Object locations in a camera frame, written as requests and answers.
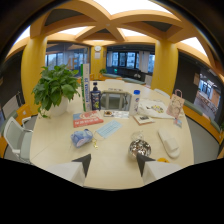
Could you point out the white bottle blue cap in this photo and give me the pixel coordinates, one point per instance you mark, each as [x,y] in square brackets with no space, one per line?
[134,102]

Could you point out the small orange object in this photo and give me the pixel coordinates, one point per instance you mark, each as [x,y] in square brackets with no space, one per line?
[163,160]

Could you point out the green potted plant white pot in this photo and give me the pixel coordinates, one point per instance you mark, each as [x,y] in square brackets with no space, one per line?
[55,88]

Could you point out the light blue face mask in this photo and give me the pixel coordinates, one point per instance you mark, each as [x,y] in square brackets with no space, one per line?
[108,128]

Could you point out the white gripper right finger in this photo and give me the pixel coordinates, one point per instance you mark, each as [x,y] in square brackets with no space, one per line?
[155,169]

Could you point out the round wall clock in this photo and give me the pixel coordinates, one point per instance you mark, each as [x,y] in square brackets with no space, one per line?
[97,48]

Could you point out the white mesh office chair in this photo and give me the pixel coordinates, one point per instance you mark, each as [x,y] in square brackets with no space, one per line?
[16,138]

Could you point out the pink patterned gift bag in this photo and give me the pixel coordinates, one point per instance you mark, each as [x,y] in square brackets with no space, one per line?
[175,105]

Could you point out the dark blue bottle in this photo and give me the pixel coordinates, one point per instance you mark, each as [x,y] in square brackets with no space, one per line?
[95,97]

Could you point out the tall white green box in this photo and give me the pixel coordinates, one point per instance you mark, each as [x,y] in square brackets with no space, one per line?
[85,87]

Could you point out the red white booklet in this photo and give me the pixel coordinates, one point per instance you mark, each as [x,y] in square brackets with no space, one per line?
[87,118]

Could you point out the orange chair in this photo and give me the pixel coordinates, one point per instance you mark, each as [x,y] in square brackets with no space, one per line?
[22,113]

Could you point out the flat printed packet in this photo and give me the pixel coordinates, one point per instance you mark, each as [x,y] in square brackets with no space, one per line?
[116,114]

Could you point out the blue white tissue pack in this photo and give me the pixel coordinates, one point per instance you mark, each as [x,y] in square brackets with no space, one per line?
[81,137]

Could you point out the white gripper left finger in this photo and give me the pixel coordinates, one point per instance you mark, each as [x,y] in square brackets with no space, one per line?
[71,171]

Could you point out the shiny silver foil bowl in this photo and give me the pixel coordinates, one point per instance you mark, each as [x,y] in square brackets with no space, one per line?
[140,148]

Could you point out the white printed plastic bag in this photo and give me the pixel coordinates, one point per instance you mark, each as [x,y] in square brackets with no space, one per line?
[154,108]

